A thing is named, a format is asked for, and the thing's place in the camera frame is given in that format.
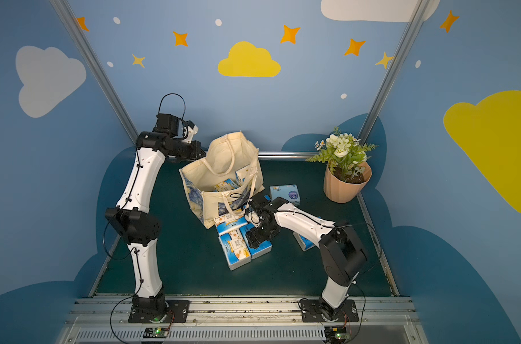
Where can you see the controller board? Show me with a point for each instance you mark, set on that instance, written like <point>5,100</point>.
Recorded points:
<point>336,335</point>
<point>156,333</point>

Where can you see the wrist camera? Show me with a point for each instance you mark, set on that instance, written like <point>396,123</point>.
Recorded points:
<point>189,131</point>
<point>254,218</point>

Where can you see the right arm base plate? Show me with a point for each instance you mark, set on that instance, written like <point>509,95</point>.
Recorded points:
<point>317,310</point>

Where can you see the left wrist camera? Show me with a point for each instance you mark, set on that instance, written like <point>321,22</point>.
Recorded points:
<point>189,131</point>

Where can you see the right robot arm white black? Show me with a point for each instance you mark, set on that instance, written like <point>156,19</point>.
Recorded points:
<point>342,251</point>

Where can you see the left aluminium frame post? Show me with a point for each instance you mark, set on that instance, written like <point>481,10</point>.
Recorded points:
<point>78,35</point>

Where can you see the cream canvas tote bag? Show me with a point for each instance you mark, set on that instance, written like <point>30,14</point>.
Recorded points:
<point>225,155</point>

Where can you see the right controller board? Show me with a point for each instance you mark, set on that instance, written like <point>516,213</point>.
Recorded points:
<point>336,335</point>

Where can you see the aluminium frame post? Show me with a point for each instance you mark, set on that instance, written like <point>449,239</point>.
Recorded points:
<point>405,44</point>
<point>78,35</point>

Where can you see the floral tissue pack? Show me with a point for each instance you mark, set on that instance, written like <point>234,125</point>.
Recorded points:
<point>245,173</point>
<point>235,249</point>
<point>227,223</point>
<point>226,185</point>

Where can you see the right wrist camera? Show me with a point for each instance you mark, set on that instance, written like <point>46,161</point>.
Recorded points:
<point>254,218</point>

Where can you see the aluminium front rail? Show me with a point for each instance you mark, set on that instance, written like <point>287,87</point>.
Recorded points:
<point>233,319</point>

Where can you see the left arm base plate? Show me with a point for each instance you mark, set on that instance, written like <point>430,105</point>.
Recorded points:
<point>174,311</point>

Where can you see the right aluminium frame post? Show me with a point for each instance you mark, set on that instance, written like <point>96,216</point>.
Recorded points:
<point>405,44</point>

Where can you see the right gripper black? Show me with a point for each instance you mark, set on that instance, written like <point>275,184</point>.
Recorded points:
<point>255,215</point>

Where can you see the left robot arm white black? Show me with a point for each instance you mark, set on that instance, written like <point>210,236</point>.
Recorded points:
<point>131,218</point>

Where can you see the left controller board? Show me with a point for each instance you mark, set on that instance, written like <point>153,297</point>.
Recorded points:
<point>156,333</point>

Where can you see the rear aluminium frame bar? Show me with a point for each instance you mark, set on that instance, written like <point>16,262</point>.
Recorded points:
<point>285,155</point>

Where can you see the pink pot with flowers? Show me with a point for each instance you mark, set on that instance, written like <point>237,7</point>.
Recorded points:
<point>347,171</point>

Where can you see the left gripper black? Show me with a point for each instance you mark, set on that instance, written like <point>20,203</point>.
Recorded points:
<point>194,152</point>

